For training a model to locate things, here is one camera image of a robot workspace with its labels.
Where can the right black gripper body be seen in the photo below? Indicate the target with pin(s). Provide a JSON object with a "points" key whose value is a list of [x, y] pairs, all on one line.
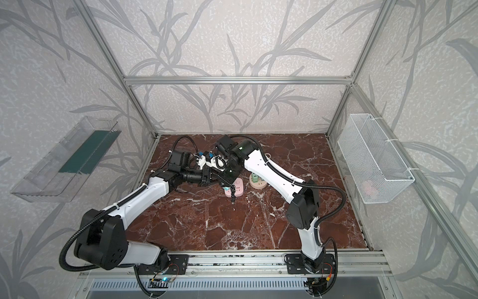
{"points": [[227, 177]]}

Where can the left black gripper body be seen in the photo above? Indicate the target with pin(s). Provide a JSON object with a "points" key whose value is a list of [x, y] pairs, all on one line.
{"points": [[207, 175]]}

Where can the pink square power strip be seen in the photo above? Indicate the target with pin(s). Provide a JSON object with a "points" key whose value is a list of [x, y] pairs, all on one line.
{"points": [[237, 189]]}

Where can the beige round power strip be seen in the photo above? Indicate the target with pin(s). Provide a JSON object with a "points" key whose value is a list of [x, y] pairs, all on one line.
{"points": [[259, 185]]}

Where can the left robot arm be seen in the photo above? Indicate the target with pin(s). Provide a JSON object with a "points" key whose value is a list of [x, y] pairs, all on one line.
{"points": [[101, 241]]}

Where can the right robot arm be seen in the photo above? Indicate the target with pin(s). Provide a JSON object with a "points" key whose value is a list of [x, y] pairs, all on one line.
{"points": [[303, 197]]}

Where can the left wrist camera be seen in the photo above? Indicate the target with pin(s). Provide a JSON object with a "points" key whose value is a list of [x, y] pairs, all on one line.
{"points": [[183, 160]]}

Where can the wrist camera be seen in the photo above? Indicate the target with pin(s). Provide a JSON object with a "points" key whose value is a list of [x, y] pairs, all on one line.
{"points": [[183, 160], [215, 161]]}

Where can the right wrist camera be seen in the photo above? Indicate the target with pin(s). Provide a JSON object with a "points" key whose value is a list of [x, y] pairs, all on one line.
{"points": [[215, 161]]}

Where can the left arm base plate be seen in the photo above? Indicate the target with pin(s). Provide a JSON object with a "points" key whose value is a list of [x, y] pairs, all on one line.
{"points": [[176, 265]]}

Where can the clear plastic wall shelf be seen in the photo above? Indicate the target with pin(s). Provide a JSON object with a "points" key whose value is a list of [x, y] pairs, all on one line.
{"points": [[59, 176]]}

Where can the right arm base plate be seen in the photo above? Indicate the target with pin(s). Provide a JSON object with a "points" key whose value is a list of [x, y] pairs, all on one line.
{"points": [[295, 265]]}

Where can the white wire mesh basket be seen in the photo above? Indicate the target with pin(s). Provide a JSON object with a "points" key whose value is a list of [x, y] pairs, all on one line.
{"points": [[377, 169]]}

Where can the aluminium front rail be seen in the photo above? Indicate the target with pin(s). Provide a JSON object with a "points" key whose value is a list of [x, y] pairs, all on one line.
{"points": [[262, 263]]}

